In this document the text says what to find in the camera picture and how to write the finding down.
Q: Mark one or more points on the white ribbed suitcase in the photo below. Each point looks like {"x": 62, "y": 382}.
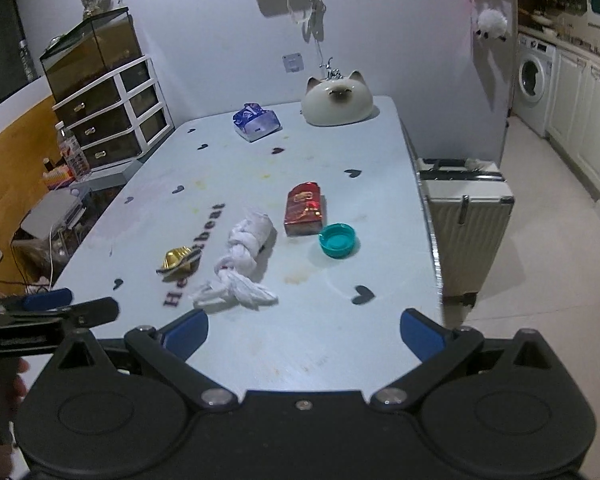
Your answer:
{"x": 465, "y": 230}

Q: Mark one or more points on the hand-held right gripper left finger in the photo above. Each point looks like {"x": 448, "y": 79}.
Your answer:
{"x": 187, "y": 332}

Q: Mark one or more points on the white kitchen cabinets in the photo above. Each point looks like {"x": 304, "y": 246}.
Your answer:
{"x": 585, "y": 110}

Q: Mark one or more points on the knotted white plastic bag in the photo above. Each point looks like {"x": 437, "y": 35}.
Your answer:
{"x": 247, "y": 240}

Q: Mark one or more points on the blue tissue pack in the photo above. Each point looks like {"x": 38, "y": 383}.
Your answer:
{"x": 255, "y": 122}

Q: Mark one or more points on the red shiny packet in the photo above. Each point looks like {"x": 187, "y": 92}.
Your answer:
{"x": 305, "y": 207}

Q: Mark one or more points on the white washing machine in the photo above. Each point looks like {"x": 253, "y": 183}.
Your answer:
{"x": 534, "y": 80}

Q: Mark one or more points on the orange small box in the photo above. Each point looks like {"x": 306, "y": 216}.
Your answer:
{"x": 57, "y": 177}

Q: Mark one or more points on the white plush sheep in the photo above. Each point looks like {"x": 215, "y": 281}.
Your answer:
{"x": 491, "y": 25}

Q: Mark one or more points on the gold foil wrapper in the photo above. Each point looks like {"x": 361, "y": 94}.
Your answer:
{"x": 177, "y": 260}

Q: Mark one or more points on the glass tank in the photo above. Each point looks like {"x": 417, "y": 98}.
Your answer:
{"x": 90, "y": 55}

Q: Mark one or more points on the wall switch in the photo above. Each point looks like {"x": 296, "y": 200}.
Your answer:
{"x": 293, "y": 62}

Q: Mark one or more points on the clear water bottle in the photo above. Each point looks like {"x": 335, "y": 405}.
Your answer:
{"x": 74, "y": 155}

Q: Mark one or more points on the silver metal ornament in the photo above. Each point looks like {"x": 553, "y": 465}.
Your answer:
{"x": 330, "y": 69}

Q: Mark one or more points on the white table with silver sides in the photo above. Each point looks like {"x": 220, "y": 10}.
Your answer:
{"x": 305, "y": 310}

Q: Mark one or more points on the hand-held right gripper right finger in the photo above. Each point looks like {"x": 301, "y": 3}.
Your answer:
{"x": 422, "y": 332}

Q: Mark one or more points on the person's left hand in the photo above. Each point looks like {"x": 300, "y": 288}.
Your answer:
{"x": 24, "y": 377}

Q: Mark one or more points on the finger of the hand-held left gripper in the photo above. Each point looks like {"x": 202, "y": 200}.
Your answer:
{"x": 45, "y": 300}
{"x": 92, "y": 312}

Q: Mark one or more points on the white cat face ornament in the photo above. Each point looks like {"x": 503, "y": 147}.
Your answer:
{"x": 335, "y": 102}

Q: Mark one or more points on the white flat device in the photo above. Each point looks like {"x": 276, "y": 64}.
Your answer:
{"x": 52, "y": 210}

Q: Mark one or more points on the teal plastic lid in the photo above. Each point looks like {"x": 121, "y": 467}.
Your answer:
{"x": 337, "y": 241}

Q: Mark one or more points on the white drawer cabinet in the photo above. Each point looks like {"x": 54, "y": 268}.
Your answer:
{"x": 110, "y": 125}

